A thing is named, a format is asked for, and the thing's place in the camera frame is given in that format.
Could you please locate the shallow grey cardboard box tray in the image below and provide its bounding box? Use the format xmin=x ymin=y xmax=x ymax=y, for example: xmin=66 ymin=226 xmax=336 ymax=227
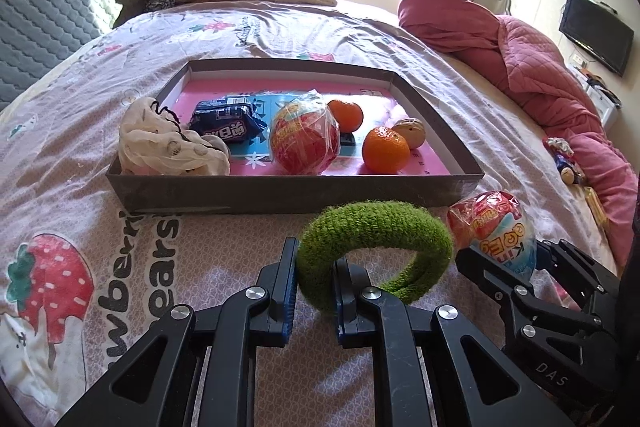
xmin=106 ymin=58 xmax=484 ymax=213

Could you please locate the pink strawberry bear bedsheet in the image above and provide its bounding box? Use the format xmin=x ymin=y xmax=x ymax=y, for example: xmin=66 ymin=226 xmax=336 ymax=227
xmin=1 ymin=1 xmax=616 ymax=426

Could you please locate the orange tangerine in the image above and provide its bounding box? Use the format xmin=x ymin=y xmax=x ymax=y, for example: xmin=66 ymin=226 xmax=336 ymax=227
xmin=328 ymin=100 xmax=363 ymax=134
xmin=361 ymin=127 xmax=411 ymax=174

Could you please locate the white drawer cabinet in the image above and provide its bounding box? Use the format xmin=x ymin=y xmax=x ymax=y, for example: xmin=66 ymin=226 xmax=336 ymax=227
xmin=574 ymin=67 xmax=622 ymax=131

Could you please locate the blue snack packet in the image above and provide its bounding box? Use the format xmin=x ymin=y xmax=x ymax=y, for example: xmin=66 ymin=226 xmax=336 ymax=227
xmin=189 ymin=95 xmax=268 ymax=143

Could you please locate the pink quilted duvet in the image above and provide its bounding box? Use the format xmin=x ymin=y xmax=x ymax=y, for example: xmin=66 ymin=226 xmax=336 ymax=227
xmin=398 ymin=0 xmax=638 ymax=268

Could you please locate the green fuzzy ring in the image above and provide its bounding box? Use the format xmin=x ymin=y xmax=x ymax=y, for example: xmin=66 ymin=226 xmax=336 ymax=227
xmin=295 ymin=199 xmax=456 ymax=316

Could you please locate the large red surprise egg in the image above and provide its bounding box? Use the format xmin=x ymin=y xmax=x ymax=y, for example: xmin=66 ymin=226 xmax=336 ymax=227
xmin=269 ymin=90 xmax=341 ymax=176

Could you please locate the black wall television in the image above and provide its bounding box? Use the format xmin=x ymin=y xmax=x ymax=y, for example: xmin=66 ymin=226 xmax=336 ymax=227
xmin=559 ymin=0 xmax=634 ymax=76

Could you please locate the small colourful doll toy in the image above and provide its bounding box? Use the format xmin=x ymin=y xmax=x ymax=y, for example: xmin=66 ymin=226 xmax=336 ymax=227
xmin=544 ymin=136 xmax=587 ymax=186

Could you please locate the brown walnut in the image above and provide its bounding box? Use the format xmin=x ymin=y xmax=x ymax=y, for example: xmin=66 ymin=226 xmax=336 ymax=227
xmin=392 ymin=117 xmax=426 ymax=150

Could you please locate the small red blue surprise egg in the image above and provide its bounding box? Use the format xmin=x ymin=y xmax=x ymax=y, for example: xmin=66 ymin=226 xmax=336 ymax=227
xmin=447 ymin=191 xmax=536 ymax=281

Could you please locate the white lace cloth black trim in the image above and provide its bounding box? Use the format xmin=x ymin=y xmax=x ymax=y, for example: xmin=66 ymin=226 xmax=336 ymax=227
xmin=118 ymin=98 xmax=231 ymax=176

